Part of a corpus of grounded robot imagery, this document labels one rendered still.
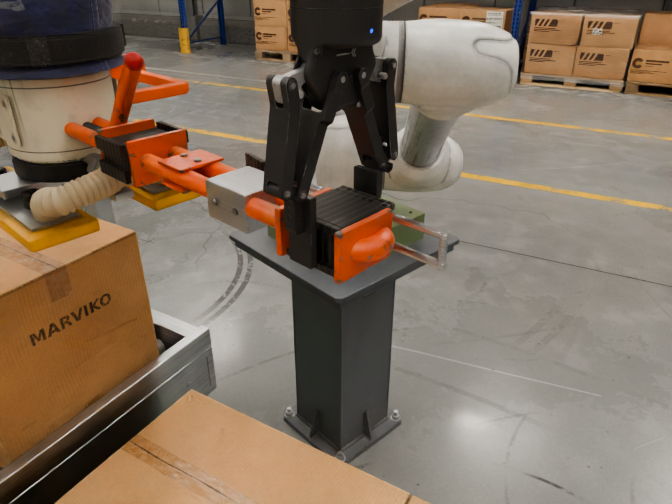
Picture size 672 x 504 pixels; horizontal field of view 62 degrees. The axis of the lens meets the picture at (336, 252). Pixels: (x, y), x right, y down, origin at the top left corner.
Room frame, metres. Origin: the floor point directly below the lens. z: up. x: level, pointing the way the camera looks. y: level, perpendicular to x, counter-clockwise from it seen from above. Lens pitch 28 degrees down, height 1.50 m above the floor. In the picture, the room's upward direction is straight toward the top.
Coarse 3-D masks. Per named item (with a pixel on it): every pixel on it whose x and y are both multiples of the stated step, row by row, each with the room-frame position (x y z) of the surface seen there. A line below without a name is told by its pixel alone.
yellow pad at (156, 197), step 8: (152, 184) 0.86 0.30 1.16; (136, 192) 0.85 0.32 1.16; (144, 192) 0.84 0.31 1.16; (152, 192) 0.84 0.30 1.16; (160, 192) 0.84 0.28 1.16; (168, 192) 0.84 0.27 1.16; (176, 192) 0.84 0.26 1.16; (192, 192) 0.86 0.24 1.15; (136, 200) 0.85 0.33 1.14; (144, 200) 0.83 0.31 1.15; (152, 200) 0.81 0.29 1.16; (160, 200) 0.81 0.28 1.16; (168, 200) 0.82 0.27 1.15; (176, 200) 0.83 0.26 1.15; (184, 200) 0.85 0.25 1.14; (152, 208) 0.81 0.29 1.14; (160, 208) 0.81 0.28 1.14
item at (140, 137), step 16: (112, 128) 0.73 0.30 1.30; (128, 128) 0.74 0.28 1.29; (144, 128) 0.76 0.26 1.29; (160, 128) 0.76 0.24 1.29; (176, 128) 0.74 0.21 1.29; (96, 144) 0.70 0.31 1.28; (112, 144) 0.67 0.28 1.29; (128, 144) 0.66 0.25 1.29; (144, 144) 0.67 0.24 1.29; (160, 144) 0.69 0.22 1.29; (176, 144) 0.71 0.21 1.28; (112, 160) 0.70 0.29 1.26; (128, 160) 0.67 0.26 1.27; (112, 176) 0.68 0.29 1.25; (128, 176) 0.66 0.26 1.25; (144, 176) 0.67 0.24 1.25
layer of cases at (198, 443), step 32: (160, 416) 0.97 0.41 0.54; (192, 416) 0.97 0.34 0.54; (224, 416) 0.97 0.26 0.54; (128, 448) 0.87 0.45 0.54; (160, 448) 0.87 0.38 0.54; (192, 448) 0.87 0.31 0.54; (224, 448) 0.87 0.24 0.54; (256, 448) 0.87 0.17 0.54; (288, 448) 0.87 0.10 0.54; (96, 480) 0.79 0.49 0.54; (128, 480) 0.79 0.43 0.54; (160, 480) 0.79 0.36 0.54; (192, 480) 0.79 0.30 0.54; (224, 480) 0.79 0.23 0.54; (256, 480) 0.79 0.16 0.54; (288, 480) 0.79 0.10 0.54; (320, 480) 0.79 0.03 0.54; (352, 480) 0.79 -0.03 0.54
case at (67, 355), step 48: (0, 240) 1.08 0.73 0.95; (96, 240) 1.08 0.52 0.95; (0, 288) 0.88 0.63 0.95; (48, 288) 0.94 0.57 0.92; (96, 288) 1.02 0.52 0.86; (144, 288) 1.12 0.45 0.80; (0, 336) 0.84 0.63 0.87; (48, 336) 0.91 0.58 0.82; (96, 336) 1.00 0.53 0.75; (144, 336) 1.10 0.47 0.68; (0, 384) 0.82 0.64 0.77; (48, 384) 0.89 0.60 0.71; (96, 384) 0.97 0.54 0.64; (0, 432) 0.79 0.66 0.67; (48, 432) 0.86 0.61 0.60
